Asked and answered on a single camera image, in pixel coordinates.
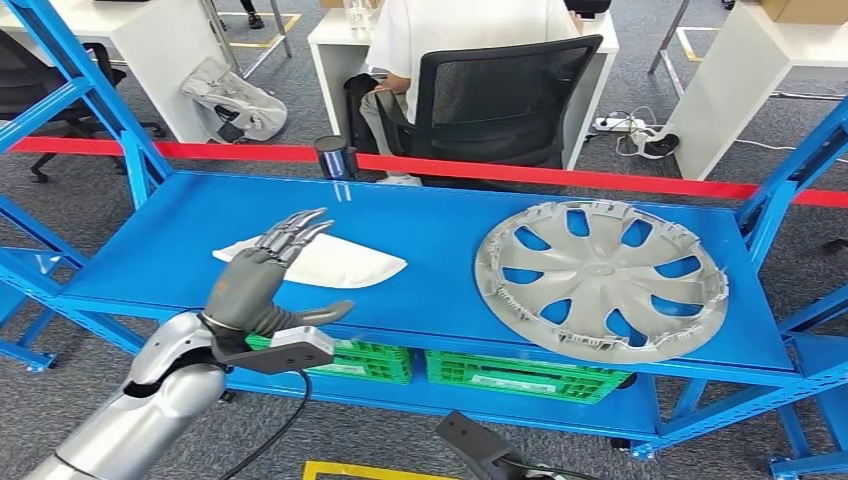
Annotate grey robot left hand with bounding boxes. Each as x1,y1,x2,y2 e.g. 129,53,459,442
201,207,356,337

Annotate white curved plastic part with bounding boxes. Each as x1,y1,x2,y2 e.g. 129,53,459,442
211,233,409,290

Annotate blue metal shelf rack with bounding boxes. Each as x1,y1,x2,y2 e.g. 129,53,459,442
768,331,848,480
0,0,848,462
0,245,61,374

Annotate red barrier belt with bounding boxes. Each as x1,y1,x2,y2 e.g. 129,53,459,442
355,153,848,210
9,137,319,165

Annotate grey backpack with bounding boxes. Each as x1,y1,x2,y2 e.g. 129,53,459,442
180,56,289,145

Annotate black backpack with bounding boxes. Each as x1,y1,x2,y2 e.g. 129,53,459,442
343,72,380,155

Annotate clear plastic bottle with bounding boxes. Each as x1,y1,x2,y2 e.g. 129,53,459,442
344,0,374,32

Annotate black mesh office chair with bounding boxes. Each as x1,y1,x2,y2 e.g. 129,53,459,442
374,34,604,190

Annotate silver wheel hubcap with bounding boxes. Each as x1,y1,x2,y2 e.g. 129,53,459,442
473,199,730,366

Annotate white power strip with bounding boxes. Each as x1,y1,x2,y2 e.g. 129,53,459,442
591,116,647,132

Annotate black power adapter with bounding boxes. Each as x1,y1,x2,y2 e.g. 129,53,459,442
629,127,681,161

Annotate black desk item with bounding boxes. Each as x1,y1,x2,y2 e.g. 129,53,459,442
563,0,614,20

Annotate cardboard box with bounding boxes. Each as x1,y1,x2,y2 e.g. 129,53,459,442
758,0,848,26

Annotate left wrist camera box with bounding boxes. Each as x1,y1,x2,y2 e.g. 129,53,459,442
211,325,337,376

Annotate black cable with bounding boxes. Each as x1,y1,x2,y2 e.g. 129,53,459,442
218,369,313,480

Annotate dark stanchion post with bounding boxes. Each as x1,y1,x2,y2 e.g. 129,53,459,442
313,135,359,181

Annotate steel table frame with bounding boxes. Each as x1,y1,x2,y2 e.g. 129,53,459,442
647,0,848,102
198,0,294,79

